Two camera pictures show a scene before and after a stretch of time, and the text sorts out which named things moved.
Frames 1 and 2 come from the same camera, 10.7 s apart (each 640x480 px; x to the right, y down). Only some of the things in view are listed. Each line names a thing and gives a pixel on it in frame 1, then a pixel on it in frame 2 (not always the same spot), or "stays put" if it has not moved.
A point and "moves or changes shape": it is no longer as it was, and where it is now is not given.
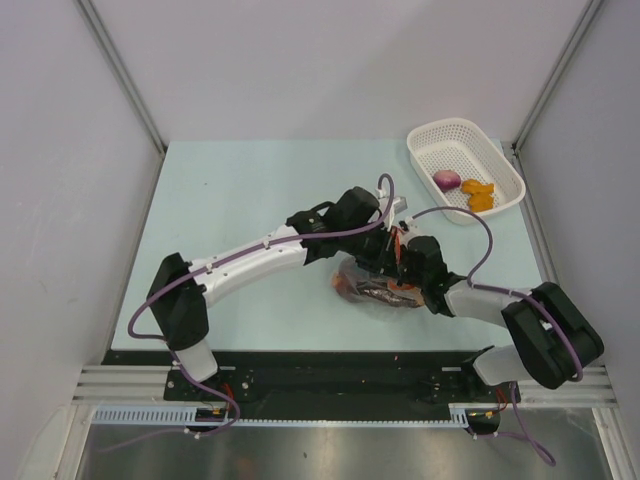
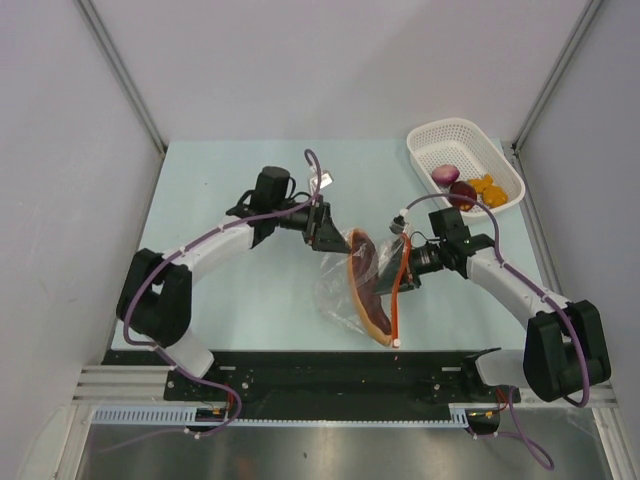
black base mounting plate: [250, 382] stays put
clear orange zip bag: [354, 281] moves or changes shape
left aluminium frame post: [121, 68] stays put
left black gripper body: [369, 248] -> [304, 220]
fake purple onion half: [447, 179] moves or changes shape
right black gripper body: [408, 273] -> [427, 259]
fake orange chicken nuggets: [481, 194] moves or changes shape
